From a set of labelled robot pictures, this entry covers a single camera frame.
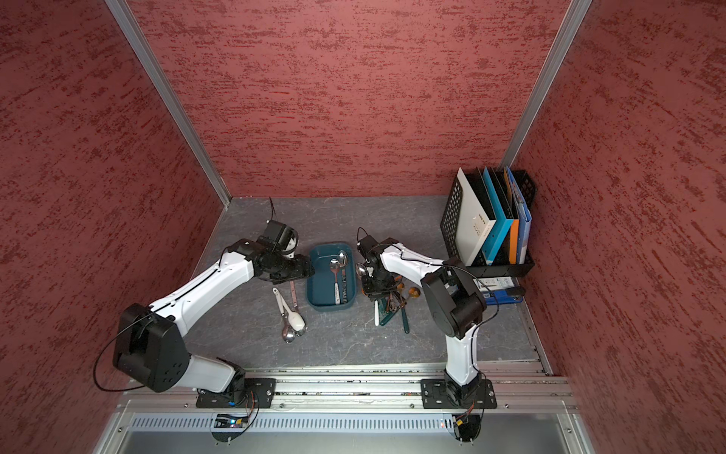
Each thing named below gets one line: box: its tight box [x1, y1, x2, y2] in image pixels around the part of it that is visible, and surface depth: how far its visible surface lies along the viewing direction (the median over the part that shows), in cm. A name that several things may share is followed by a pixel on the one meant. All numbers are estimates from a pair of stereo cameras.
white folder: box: [454, 167, 497, 267], surface depth 84 cm
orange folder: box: [503, 166, 520, 265], surface depth 85 cm
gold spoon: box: [404, 286, 422, 302], surface depth 96 cm
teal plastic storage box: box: [306, 242, 357, 313], surface depth 97 cm
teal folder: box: [481, 166, 514, 266], surface depth 81 cm
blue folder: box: [505, 165, 533, 265], surface depth 82 cm
